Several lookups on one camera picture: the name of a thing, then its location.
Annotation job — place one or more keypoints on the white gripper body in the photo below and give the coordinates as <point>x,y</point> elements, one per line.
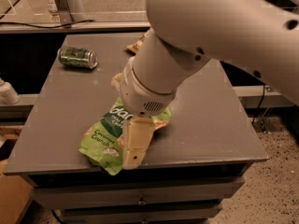
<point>141,97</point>

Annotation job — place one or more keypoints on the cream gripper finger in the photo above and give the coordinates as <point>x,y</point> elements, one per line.
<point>137,135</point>
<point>116,81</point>

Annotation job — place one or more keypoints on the green rice chip bag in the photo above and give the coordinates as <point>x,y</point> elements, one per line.
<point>102,144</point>

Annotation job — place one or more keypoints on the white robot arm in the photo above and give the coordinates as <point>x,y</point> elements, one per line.
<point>184,35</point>

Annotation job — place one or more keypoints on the brown chip bag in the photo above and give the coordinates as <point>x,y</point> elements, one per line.
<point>134,48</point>

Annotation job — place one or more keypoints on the green soda can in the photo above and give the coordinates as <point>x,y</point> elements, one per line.
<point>77,57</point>

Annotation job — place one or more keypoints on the grey drawer cabinet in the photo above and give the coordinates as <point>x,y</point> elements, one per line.
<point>192,164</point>

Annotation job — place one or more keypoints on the upper drawer knob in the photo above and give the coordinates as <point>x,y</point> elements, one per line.
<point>142,201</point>

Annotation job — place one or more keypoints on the white pipe at left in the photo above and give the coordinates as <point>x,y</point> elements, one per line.
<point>8,93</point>

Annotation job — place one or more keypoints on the cardboard box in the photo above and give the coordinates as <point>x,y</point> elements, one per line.
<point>14,191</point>

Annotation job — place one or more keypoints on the grey metal post left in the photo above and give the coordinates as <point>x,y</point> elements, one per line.
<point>67,11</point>

